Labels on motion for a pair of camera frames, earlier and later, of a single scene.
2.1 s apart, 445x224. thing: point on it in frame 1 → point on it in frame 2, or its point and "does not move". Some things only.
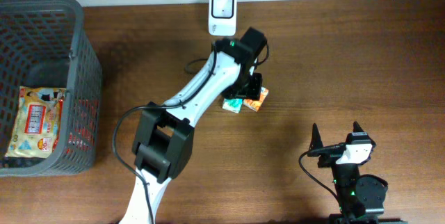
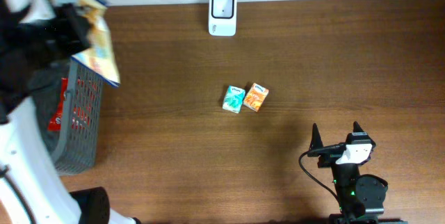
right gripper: (329, 154) does not move
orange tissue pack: (255, 104) does not move
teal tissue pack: (233, 105) does not move
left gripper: (254, 92) → (67, 42)
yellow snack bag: (37, 122) → (100, 58)
